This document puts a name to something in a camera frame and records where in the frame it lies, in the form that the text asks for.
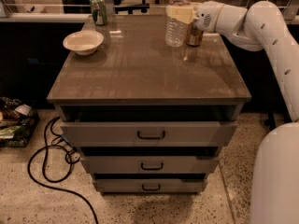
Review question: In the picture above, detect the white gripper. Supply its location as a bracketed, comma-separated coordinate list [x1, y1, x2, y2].
[166, 1, 223, 33]

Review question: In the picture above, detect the clear plastic water bottle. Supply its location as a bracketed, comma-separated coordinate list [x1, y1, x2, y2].
[165, 0, 191, 48]

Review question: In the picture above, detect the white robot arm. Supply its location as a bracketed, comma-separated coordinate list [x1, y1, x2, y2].
[166, 1, 299, 224]

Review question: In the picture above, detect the white paper bowl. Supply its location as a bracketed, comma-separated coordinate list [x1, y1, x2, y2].
[63, 30, 104, 56]

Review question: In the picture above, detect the gold soda can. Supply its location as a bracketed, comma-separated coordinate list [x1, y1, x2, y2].
[185, 20, 204, 47]

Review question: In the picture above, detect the green soda can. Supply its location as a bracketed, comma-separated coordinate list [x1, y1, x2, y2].
[90, 0, 107, 25]

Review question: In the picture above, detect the grey three-drawer cabinet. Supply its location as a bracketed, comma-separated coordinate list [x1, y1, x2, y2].
[48, 15, 250, 181]

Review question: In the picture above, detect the black rolling stand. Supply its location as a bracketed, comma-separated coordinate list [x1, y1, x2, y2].
[264, 112, 277, 130]

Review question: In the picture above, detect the top grey drawer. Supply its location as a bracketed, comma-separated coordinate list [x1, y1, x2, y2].
[61, 121, 237, 147]

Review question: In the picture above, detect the grey drawer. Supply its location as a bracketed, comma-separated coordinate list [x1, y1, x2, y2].
[93, 179, 207, 194]
[61, 121, 237, 147]
[81, 156, 219, 174]

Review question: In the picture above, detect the middle grey drawer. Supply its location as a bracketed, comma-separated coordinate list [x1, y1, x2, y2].
[81, 156, 219, 174]

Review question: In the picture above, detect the bottom grey drawer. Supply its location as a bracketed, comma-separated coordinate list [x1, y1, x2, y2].
[93, 179, 207, 194]

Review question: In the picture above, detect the basket of snack bags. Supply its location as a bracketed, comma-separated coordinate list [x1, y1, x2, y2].
[0, 97, 39, 147]

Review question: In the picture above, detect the black floor cable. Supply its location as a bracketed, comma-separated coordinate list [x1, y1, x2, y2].
[27, 117, 100, 224]

